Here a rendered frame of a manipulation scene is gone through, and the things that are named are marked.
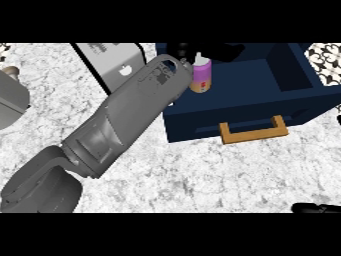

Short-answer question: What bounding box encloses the white appliance with black rim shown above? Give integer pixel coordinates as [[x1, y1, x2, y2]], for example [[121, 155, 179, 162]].
[[69, 42, 148, 96]]

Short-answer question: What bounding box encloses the navy blue drawer front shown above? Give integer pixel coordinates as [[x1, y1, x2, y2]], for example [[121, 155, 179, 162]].
[[161, 92, 341, 145]]

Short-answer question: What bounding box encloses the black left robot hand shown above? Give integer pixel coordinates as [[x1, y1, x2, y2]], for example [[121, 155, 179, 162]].
[[168, 42, 247, 64]]

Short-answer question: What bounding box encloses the pink and orange can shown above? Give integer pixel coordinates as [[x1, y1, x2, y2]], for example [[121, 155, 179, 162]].
[[189, 52, 214, 95]]

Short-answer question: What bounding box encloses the navy blue drawer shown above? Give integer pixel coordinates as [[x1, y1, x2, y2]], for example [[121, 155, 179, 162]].
[[161, 92, 341, 145], [154, 42, 341, 145]]

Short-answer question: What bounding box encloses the wooden drawer handle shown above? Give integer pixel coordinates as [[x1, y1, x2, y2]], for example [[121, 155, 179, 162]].
[[219, 114, 291, 145]]

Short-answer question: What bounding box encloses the beige appliance knob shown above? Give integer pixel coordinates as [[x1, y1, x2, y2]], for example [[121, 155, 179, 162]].
[[1, 65, 21, 81]]

